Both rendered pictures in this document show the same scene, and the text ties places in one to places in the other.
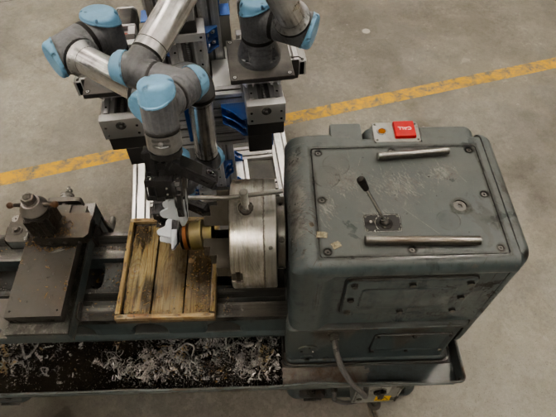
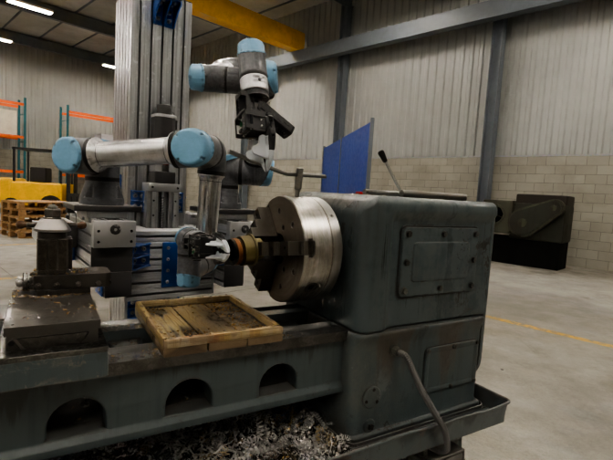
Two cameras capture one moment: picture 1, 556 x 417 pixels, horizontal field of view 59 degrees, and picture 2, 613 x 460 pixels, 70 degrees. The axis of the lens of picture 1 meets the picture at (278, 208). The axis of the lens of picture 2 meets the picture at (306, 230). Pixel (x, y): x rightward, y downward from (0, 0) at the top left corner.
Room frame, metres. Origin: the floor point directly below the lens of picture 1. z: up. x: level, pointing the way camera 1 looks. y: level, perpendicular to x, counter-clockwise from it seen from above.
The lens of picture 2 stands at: (-0.39, 0.70, 1.25)
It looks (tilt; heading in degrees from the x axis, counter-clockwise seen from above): 5 degrees down; 330
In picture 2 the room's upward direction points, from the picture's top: 3 degrees clockwise
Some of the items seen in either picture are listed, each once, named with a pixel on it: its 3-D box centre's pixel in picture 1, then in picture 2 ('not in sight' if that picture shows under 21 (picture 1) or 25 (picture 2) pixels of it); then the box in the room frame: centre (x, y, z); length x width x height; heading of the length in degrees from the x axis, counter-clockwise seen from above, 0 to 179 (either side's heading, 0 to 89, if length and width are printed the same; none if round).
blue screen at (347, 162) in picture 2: not in sight; (337, 198); (6.48, -3.89, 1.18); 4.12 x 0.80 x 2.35; 158
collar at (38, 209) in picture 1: (32, 204); (52, 224); (0.82, 0.71, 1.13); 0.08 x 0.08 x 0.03
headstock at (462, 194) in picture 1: (385, 227); (388, 251); (0.79, -0.32, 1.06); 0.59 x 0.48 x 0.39; 92
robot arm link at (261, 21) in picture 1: (259, 16); (227, 169); (1.44, 0.06, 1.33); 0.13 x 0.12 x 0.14; 65
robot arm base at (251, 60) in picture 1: (258, 45); (223, 196); (1.44, 0.07, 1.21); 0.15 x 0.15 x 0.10
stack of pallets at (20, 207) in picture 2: not in sight; (41, 218); (10.47, 1.02, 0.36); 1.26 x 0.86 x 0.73; 118
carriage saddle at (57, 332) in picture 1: (40, 268); (25, 333); (0.74, 0.76, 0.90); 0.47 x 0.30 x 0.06; 2
